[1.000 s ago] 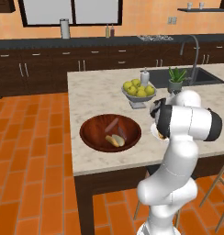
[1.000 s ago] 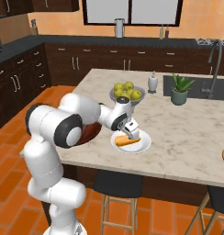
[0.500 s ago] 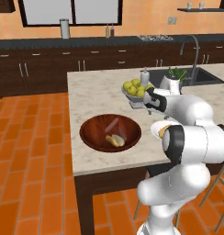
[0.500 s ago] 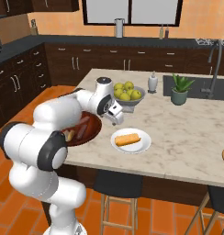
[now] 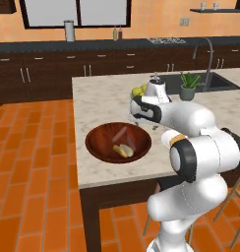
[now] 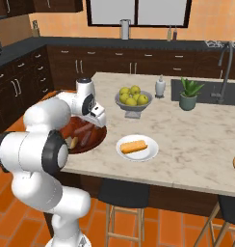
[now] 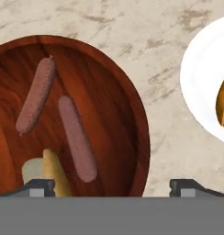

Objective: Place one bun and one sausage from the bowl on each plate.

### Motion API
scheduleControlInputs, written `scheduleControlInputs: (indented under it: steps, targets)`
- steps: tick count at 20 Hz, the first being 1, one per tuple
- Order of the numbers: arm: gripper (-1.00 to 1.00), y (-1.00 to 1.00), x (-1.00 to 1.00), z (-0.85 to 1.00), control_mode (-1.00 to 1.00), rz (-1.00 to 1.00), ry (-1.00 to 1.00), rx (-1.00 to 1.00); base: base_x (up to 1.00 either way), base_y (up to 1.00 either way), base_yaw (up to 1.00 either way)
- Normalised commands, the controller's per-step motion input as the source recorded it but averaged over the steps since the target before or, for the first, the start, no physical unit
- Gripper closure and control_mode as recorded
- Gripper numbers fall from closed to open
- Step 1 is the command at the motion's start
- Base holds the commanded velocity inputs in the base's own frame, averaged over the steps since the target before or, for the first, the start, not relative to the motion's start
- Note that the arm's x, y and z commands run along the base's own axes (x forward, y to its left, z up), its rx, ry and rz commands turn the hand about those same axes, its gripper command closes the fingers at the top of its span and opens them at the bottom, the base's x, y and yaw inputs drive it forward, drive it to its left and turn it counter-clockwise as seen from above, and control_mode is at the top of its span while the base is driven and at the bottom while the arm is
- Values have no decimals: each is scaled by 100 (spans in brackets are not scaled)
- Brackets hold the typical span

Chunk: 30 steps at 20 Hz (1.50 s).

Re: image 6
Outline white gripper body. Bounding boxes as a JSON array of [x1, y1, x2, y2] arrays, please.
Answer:
[[87, 111, 108, 128]]

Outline brown sausage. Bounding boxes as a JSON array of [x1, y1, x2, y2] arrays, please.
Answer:
[[79, 129, 95, 147], [73, 123, 95, 135]]

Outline brown round bowl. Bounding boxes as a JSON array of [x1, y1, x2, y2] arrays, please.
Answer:
[[59, 115, 109, 155]]

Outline yellow bun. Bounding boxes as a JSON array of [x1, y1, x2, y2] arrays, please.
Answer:
[[69, 136, 80, 150]]

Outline grey fruit bowl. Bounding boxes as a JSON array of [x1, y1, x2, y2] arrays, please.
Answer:
[[114, 90, 154, 120]]

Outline orange bun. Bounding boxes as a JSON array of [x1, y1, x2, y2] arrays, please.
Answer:
[[119, 139, 148, 155]]

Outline white round plate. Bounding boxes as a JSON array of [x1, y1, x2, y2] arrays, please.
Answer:
[[116, 134, 160, 163]]

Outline green apple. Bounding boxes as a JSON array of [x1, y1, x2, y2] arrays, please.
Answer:
[[118, 86, 131, 96], [129, 85, 142, 96], [137, 94, 150, 106], [118, 93, 130, 105], [125, 96, 138, 107]]

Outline dark brown base cupboards run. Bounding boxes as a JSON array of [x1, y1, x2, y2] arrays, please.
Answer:
[[46, 44, 235, 92]]

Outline white soap dispenser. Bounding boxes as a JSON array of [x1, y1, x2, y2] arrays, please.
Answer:
[[154, 74, 167, 99]]

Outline black stool with wooden legs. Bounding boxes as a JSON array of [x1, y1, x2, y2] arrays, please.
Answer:
[[97, 178, 152, 247], [193, 194, 235, 247]]

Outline dark brown drawer cupboards run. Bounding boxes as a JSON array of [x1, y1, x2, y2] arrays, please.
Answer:
[[0, 45, 55, 138]]

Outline green plant in grey pot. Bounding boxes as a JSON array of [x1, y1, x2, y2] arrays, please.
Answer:
[[178, 76, 206, 112]]

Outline white paper towel roll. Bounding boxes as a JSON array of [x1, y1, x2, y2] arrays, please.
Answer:
[[119, 18, 132, 41]]

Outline dark brown kitchen island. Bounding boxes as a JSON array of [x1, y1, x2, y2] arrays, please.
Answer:
[[41, 172, 235, 239]]

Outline wooden knife block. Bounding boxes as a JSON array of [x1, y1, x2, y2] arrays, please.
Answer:
[[31, 20, 40, 39]]

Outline dark sink basin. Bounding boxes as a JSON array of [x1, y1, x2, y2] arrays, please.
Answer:
[[170, 78, 235, 107]]

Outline black framed window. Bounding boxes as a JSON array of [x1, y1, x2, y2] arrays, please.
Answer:
[[85, 0, 193, 30]]

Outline dark grey tap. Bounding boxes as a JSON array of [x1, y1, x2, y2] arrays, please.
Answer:
[[210, 41, 235, 105]]

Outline dark brown wall cupboards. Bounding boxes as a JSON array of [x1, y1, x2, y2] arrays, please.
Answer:
[[0, 0, 84, 18]]

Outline white wire stand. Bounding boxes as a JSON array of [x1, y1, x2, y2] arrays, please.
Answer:
[[204, 40, 235, 50]]

